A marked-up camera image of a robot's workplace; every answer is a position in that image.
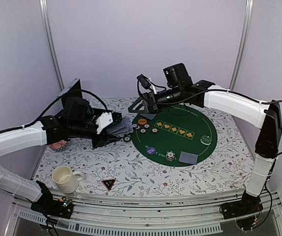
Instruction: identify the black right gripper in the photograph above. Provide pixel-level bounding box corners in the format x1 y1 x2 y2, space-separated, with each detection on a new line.
128 85 184 114

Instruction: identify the orange big blind button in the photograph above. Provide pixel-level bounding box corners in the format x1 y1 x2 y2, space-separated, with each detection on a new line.
138 118 148 125

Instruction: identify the black white poker chip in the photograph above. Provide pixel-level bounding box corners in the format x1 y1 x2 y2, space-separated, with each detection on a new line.
152 128 158 134
133 124 140 130
124 136 131 143
140 128 147 134

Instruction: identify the blue playing card deck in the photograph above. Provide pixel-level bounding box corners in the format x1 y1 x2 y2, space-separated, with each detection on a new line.
106 116 133 135

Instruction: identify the blue small blind button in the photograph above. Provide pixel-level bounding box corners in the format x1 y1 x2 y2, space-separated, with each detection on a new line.
146 147 157 155

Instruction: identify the poker chip stack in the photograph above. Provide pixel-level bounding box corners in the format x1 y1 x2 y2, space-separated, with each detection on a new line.
165 151 176 162

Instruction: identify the dealt blue card pile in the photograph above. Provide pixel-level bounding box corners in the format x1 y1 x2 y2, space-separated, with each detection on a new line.
179 151 198 165

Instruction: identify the white dealer button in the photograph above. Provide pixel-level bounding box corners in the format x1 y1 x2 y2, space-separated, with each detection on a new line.
200 135 212 146

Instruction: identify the single blue playing card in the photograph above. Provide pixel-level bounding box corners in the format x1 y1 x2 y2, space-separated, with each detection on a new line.
140 114 157 120

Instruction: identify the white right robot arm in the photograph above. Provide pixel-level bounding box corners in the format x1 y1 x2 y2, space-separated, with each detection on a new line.
128 63 282 214

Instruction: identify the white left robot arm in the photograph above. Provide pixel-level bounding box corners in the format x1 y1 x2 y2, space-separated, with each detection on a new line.
0 97 123 213

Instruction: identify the aluminium poker chip case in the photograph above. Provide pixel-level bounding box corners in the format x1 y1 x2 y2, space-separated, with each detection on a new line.
57 78 83 110

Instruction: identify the black triangular marker tag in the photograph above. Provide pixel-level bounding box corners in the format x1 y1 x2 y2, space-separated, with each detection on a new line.
101 179 116 191

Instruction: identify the round green poker mat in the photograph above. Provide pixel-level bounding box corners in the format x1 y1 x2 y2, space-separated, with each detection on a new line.
131 105 218 167

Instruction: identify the cream ceramic mug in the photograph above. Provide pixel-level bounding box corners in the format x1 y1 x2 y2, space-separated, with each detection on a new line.
52 166 85 194

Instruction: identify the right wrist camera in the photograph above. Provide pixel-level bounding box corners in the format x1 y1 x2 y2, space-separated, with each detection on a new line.
136 74 157 94

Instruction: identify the aluminium front rail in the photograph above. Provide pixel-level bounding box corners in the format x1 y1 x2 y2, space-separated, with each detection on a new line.
4 190 282 236

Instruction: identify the right aluminium frame post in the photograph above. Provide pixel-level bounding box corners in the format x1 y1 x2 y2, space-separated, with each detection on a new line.
229 0 254 90

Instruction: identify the aluminium frame post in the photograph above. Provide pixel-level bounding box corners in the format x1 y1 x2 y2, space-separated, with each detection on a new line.
229 0 254 90
39 0 64 91

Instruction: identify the left aluminium frame post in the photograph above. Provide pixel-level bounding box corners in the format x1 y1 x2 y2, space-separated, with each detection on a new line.
39 0 64 91

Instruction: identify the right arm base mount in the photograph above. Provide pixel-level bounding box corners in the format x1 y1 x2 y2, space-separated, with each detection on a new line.
219 191 263 231

